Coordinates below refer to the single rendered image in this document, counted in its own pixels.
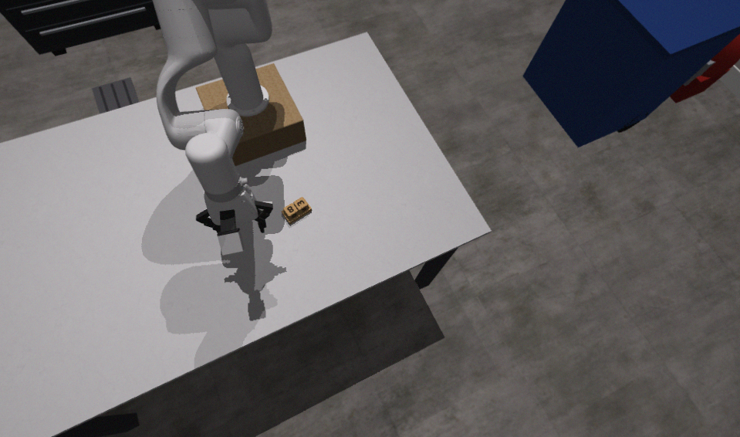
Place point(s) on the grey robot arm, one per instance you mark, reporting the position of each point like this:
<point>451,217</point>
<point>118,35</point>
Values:
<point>190,41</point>

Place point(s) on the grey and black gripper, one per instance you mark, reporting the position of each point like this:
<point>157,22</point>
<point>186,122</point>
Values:
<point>245,207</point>

